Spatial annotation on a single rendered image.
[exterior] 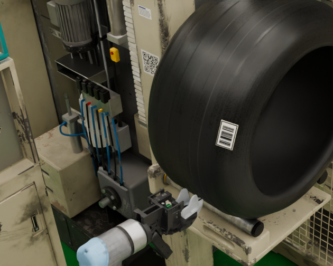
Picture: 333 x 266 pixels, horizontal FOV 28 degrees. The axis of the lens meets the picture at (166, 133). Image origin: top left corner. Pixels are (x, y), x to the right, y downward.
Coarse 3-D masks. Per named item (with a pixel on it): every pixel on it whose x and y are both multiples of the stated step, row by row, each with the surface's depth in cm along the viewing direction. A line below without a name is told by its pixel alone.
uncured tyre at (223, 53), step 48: (240, 0) 156; (288, 0) 154; (192, 48) 152; (240, 48) 145; (288, 48) 146; (192, 96) 149; (240, 96) 144; (288, 96) 197; (192, 144) 151; (240, 144) 147; (288, 144) 194; (192, 192) 167; (240, 192) 155; (288, 192) 172
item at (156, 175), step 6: (156, 162) 193; (150, 168) 191; (156, 168) 191; (150, 174) 191; (156, 174) 191; (162, 174) 193; (150, 180) 193; (156, 180) 192; (162, 180) 194; (150, 186) 195; (156, 186) 193; (162, 186) 195
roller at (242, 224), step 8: (176, 184) 191; (208, 208) 184; (216, 208) 181; (224, 216) 179; (232, 216) 177; (240, 224) 175; (248, 224) 174; (256, 224) 173; (248, 232) 174; (256, 232) 173
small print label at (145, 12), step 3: (138, 6) 176; (141, 6) 176; (138, 9) 177; (141, 9) 176; (144, 9) 175; (147, 9) 174; (150, 9) 173; (141, 12) 177; (144, 12) 176; (147, 12) 175; (150, 12) 174; (141, 15) 177; (144, 15) 176; (147, 15) 175; (150, 15) 174; (150, 18) 175
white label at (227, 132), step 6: (222, 120) 144; (222, 126) 145; (228, 126) 144; (234, 126) 144; (222, 132) 145; (228, 132) 145; (234, 132) 144; (222, 138) 146; (228, 138) 145; (234, 138) 144; (216, 144) 146; (222, 144) 146; (228, 144) 145
